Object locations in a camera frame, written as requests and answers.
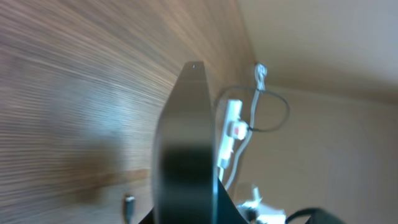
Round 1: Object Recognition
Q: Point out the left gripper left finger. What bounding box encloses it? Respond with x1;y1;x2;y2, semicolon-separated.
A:
139;209;155;224

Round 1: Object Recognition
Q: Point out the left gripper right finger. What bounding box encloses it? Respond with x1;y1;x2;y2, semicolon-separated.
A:
216;180;248;224

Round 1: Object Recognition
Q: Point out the smartphone with teal screen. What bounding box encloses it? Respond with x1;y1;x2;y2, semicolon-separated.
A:
152;62;218;223

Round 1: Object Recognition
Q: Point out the white charger plug adapter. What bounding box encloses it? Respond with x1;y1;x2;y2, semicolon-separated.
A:
226;120;248;141

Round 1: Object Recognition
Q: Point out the white power strip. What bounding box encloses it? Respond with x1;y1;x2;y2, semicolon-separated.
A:
217;99;243;169

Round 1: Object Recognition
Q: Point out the white power strip cord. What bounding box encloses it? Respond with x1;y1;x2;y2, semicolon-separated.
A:
219;63;268;191

